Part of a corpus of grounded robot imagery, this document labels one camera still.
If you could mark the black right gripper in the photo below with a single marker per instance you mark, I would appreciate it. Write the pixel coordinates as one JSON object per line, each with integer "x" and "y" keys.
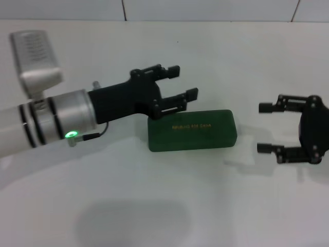
{"x": 314, "y": 128}

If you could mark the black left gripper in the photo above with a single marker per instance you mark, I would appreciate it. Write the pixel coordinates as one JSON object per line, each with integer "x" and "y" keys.
{"x": 123, "y": 97}

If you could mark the green glasses case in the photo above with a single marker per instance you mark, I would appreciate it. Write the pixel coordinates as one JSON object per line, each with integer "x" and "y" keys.
{"x": 192, "y": 131}

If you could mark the silver left flange stud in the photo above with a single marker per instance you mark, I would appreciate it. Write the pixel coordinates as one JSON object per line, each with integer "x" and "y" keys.
{"x": 96, "y": 85}

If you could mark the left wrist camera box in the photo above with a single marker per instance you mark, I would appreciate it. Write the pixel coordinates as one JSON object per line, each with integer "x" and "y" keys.
{"x": 36, "y": 61}

